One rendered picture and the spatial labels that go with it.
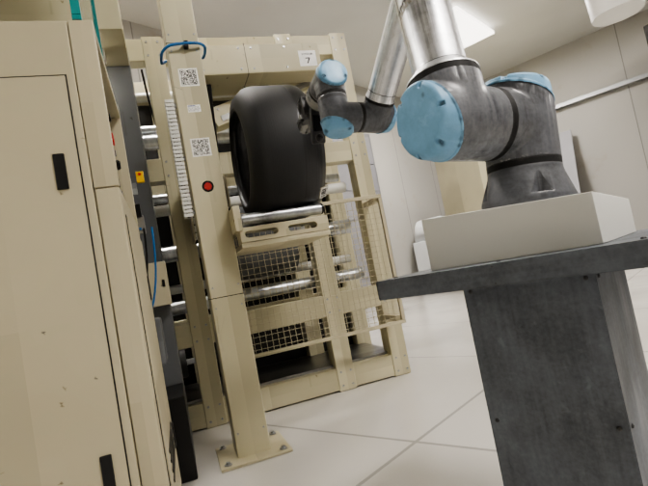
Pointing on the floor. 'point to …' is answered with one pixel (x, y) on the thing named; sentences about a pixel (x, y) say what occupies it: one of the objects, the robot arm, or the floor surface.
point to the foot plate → (228, 459)
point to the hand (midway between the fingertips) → (305, 133)
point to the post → (215, 236)
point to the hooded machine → (420, 248)
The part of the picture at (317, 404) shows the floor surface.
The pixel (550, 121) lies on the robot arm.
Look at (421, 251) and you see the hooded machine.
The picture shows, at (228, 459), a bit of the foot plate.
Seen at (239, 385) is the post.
